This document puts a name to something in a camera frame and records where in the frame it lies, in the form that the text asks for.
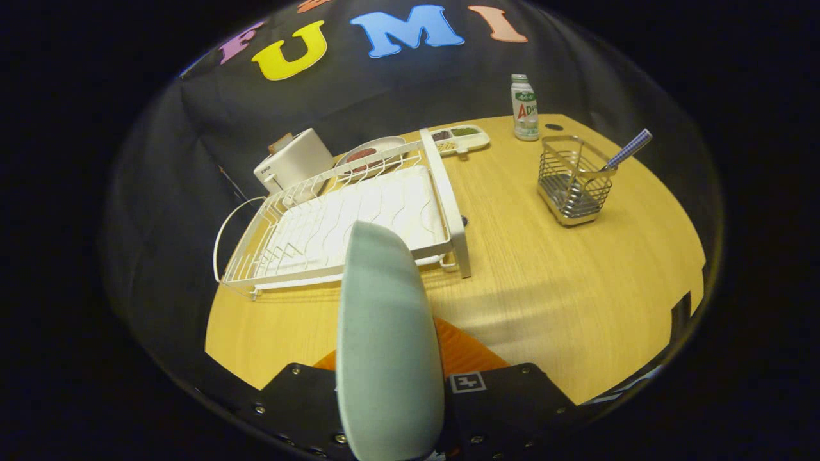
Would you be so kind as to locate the toast slice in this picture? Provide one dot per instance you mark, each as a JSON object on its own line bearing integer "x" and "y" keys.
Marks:
{"x": 280, "y": 142}

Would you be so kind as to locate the white divided snack tray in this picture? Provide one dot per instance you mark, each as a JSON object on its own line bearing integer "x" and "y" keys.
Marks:
{"x": 464, "y": 137}

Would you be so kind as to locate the round beige plate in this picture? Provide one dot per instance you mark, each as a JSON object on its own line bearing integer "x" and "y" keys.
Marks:
{"x": 384, "y": 146}

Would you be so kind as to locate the black backdrop cloth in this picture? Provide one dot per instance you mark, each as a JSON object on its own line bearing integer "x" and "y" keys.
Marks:
{"x": 192, "y": 128}

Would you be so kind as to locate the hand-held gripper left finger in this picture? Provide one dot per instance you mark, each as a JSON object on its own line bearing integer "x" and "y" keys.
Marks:
{"x": 301, "y": 403}

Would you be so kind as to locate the white bottle green label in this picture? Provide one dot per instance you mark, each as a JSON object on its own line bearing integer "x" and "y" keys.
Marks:
{"x": 525, "y": 109}

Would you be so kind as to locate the light green plate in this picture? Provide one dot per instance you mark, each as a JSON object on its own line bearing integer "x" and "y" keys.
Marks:
{"x": 387, "y": 346}

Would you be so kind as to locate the white toaster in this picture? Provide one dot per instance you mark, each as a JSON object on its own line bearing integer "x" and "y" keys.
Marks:
{"x": 298, "y": 160}

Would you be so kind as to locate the brown meat slice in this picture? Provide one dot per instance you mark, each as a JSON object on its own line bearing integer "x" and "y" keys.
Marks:
{"x": 368, "y": 166}
{"x": 362, "y": 155}

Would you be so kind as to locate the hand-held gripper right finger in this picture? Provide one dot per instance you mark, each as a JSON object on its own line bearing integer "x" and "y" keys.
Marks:
{"x": 500, "y": 410}

